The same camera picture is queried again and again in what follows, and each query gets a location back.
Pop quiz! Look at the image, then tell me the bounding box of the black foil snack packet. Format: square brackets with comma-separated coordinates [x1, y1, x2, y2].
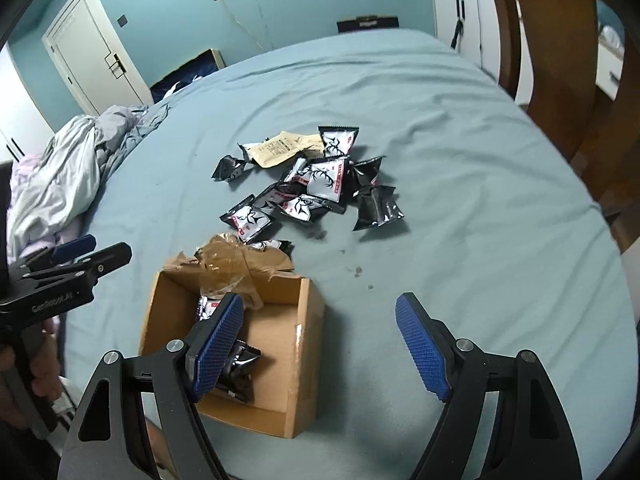
[216, 339, 262, 404]

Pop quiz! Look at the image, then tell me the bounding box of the person's left hand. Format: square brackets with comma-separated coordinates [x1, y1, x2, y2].
[1, 313, 62, 439]

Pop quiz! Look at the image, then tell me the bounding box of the crumpled grey blanket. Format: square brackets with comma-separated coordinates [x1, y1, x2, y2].
[6, 104, 169, 261]

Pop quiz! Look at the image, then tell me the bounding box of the white black snack packet lower-left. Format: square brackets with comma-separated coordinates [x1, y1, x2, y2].
[220, 194, 274, 243]

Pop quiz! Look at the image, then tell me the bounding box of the snack packet far left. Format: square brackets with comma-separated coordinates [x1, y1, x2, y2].
[212, 155, 253, 182]

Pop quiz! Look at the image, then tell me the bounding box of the snack packet near box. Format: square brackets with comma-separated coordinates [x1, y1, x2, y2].
[248, 240, 294, 257]

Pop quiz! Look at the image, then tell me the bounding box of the cardboard box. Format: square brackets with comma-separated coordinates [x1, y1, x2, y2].
[139, 233, 326, 439]

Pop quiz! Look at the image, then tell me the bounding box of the teal bed sheet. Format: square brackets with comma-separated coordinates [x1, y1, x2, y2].
[62, 27, 639, 480]

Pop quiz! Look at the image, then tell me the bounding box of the white door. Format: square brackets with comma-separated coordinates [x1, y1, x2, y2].
[42, 0, 153, 115]

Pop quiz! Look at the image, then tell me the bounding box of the white black snack packet middle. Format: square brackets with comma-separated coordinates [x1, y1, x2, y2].
[278, 194, 346, 223]

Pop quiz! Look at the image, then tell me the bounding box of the beige snack packet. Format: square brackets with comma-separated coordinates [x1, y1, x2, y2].
[248, 131, 308, 169]
[297, 133, 326, 159]

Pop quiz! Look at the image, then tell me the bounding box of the dark blue framed object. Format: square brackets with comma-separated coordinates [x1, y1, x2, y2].
[150, 49, 227, 103]

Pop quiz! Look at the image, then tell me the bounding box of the white black snack packet centre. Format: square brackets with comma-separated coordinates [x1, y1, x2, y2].
[307, 157, 347, 203]

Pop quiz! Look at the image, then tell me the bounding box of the white black snack packet top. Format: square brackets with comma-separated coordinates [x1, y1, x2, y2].
[318, 126, 359, 157]

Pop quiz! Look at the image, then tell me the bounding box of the black foil packet right lower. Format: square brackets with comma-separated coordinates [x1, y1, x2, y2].
[354, 185, 405, 231]

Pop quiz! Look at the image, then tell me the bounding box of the black foil packet right upper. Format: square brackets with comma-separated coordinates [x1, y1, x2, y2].
[350, 156, 384, 188]

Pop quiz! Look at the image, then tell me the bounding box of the black bag behind bed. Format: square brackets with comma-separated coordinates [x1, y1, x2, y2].
[336, 15, 399, 34]

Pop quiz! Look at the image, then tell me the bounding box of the white wardrobe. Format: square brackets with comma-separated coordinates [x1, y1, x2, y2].
[433, 0, 500, 80]

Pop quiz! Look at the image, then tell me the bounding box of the brown wooden furniture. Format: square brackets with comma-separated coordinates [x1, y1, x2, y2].
[495, 0, 639, 252]

